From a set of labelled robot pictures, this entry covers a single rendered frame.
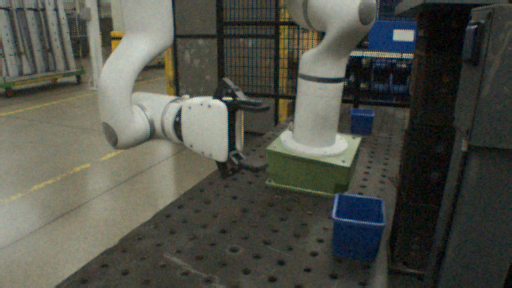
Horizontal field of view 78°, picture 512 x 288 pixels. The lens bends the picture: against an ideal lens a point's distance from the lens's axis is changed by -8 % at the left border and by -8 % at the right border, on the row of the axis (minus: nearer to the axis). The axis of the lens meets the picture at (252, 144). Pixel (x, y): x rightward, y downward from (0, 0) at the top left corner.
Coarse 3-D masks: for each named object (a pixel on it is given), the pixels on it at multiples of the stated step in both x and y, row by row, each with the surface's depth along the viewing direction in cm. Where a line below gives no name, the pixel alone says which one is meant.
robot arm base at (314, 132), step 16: (304, 80) 86; (304, 96) 87; (320, 96) 85; (336, 96) 86; (304, 112) 89; (320, 112) 87; (336, 112) 89; (304, 128) 90; (320, 128) 88; (336, 128) 92; (288, 144) 92; (304, 144) 91; (320, 144) 90; (336, 144) 94
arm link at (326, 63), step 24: (312, 0) 79; (336, 0) 73; (360, 0) 72; (312, 24) 83; (336, 24) 74; (360, 24) 74; (312, 48) 86; (336, 48) 79; (312, 72) 84; (336, 72) 83
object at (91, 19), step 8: (88, 0) 611; (88, 8) 610; (96, 8) 627; (88, 16) 613; (96, 16) 630; (88, 24) 628; (96, 24) 633; (88, 32) 632; (96, 32) 636; (96, 40) 639; (96, 48) 642; (96, 56) 645; (96, 64) 649; (96, 72) 655; (96, 80) 661; (88, 88) 665; (96, 88) 661
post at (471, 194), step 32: (480, 32) 26; (480, 64) 26; (480, 96) 26; (480, 128) 26; (480, 160) 28; (448, 192) 33; (480, 192) 28; (448, 224) 31; (480, 224) 29; (448, 256) 31; (480, 256) 30
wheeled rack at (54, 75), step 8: (0, 8) 571; (8, 8) 594; (16, 8) 608; (32, 8) 637; (48, 40) 741; (16, 48) 675; (0, 56) 644; (80, 56) 728; (0, 64) 566; (48, 72) 693; (56, 72) 687; (64, 72) 702; (72, 72) 714; (80, 72) 730; (0, 80) 599; (8, 80) 590; (16, 80) 603; (24, 80) 612; (32, 80) 625; (40, 80) 641; (48, 80) 658; (56, 80) 767; (80, 80) 746; (8, 88) 591; (8, 96) 594
